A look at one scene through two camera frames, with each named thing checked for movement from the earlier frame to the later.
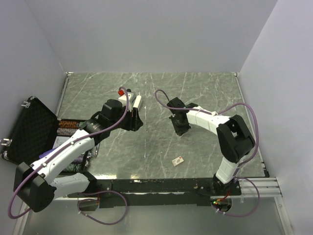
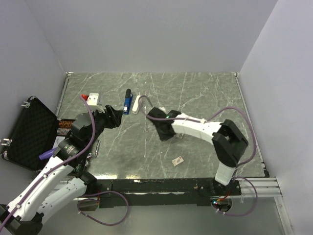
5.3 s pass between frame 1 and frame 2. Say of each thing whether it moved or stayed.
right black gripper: moved
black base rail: stayed
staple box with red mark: stayed
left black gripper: moved
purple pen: stayed
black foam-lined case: stayed
